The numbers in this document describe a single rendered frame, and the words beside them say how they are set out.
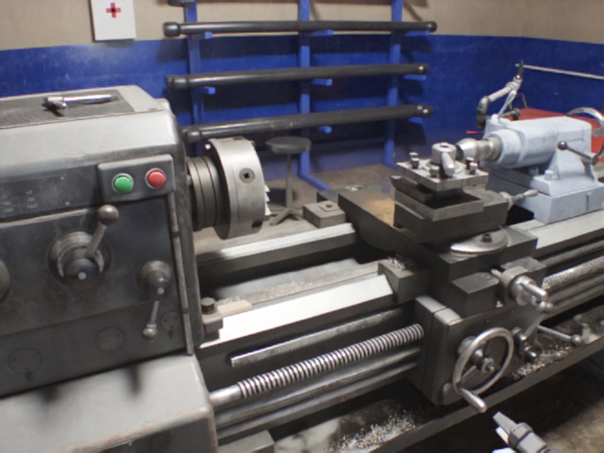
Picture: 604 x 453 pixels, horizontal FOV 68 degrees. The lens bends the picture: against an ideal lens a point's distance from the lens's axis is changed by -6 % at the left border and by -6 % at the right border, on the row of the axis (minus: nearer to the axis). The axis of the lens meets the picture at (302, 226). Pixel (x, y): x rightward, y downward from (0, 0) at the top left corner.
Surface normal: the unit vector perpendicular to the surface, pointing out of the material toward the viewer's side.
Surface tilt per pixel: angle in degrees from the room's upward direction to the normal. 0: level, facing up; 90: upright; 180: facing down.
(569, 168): 66
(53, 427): 32
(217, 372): 90
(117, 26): 90
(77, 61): 90
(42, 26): 90
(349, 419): 0
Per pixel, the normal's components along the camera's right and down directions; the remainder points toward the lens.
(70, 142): 0.31, -0.38
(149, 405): 0.23, -0.58
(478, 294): 0.44, 0.36
